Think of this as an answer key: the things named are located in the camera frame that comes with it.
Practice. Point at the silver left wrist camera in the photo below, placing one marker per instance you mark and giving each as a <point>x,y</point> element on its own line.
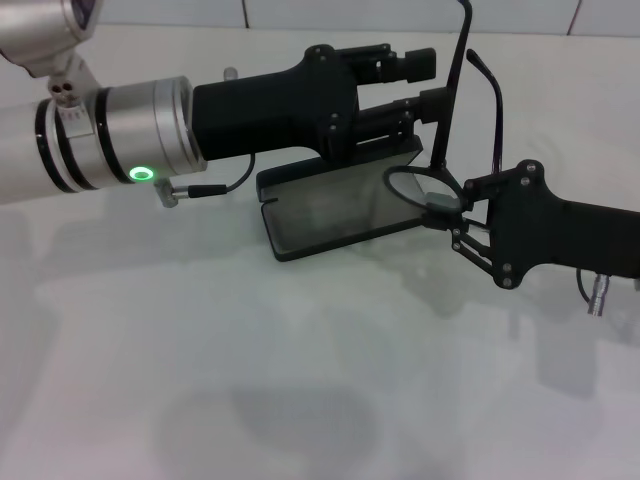
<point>30,40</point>

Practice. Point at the black glasses case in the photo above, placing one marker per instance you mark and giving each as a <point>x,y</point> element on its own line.
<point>320,220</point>

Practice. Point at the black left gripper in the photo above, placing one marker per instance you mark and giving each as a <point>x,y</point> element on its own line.
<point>270,115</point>

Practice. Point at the black glasses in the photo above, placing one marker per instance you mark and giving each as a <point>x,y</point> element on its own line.
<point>410,182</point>

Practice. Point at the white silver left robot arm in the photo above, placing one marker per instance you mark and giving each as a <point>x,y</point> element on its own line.
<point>125,135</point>

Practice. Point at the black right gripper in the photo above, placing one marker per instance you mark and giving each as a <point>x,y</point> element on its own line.
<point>565,235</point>

